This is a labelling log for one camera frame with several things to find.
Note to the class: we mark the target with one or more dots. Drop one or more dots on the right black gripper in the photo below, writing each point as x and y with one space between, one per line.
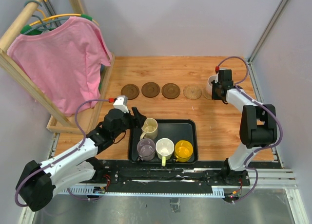
214 96

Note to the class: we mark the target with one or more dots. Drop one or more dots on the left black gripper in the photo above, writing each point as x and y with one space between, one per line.
135 122

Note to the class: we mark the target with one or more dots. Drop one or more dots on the woven rattan coaster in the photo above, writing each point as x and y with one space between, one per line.
192 92
206 95

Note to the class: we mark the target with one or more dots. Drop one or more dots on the pink mug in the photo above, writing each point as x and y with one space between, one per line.
209 84

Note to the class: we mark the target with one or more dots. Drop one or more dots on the cream yellow mug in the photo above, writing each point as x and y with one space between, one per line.
149 129

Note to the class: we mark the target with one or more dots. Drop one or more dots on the brown wooden coaster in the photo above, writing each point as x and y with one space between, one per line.
131 91
170 91
150 89

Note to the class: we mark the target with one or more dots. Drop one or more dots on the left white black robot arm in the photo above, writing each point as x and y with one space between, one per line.
40 182

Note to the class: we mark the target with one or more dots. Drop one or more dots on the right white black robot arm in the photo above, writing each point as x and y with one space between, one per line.
258 127

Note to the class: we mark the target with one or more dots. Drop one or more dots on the lilac mug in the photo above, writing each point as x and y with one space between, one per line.
146 149

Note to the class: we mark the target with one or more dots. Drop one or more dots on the white mug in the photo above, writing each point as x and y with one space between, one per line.
164 149

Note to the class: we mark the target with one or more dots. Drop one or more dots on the black plastic tray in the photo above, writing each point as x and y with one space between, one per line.
170 131

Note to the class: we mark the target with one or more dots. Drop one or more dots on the pink t-shirt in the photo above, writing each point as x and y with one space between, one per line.
65 62

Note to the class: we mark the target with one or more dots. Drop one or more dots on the grey hanger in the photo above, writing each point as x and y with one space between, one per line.
49 24

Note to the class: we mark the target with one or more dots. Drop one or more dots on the yellow green hanger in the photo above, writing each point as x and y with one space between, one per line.
77 6

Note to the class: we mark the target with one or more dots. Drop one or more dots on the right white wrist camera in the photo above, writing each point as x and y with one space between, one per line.
217 68

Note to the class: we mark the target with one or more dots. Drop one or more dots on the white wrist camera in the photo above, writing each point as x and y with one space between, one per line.
120 103
217 68

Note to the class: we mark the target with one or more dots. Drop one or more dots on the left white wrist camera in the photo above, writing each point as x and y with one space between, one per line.
120 103

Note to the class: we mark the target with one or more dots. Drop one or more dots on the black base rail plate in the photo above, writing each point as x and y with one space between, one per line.
126 177

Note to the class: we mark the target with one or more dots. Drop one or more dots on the aluminium frame post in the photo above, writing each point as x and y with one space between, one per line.
272 22

